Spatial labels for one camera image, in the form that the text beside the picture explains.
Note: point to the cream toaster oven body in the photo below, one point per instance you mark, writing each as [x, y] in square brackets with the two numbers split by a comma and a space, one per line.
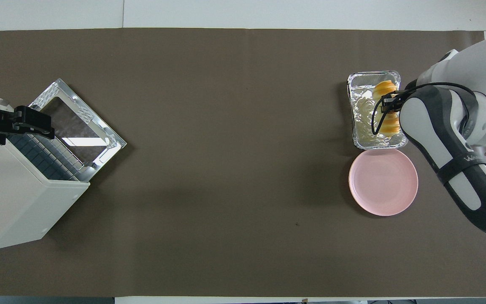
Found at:
[11, 198]

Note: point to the silver foil tray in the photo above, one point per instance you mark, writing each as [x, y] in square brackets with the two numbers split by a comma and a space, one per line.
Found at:
[363, 105]

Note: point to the metal oven rack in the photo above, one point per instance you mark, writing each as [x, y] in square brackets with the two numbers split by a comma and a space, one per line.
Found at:
[44, 156]

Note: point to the yellow twisted bread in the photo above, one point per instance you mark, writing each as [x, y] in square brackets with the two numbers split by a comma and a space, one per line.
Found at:
[385, 88]

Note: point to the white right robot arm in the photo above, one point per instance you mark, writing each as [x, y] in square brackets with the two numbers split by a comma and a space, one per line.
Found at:
[441, 139]

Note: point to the silver glass oven door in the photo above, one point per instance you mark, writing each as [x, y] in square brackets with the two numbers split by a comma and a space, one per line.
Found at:
[74, 122]

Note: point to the brown table mat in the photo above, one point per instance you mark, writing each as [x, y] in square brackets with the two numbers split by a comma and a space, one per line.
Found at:
[226, 169]

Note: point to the pink round plate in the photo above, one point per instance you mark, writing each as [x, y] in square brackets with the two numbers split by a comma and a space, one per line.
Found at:
[382, 183]

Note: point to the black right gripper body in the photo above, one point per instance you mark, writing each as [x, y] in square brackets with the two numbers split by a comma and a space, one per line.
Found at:
[391, 103]

